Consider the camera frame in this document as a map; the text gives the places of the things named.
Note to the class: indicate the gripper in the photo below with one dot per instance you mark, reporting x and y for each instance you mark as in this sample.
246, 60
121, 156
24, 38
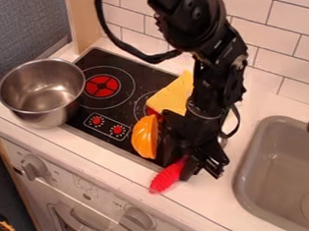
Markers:
191, 136

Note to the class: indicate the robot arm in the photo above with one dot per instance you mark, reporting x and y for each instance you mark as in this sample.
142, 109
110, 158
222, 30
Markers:
197, 25

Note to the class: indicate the orange toy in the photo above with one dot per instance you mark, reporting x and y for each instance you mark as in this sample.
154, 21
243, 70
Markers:
145, 136

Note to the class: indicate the yellow cloth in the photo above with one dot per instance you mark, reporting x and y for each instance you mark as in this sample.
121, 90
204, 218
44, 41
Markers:
173, 95

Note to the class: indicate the toy sink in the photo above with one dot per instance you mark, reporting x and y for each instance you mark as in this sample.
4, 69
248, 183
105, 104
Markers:
281, 174

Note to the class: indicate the toy stove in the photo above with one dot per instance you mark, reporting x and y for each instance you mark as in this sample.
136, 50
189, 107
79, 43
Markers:
114, 98

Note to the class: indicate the silver pot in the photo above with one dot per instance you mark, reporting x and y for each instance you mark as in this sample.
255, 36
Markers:
42, 92

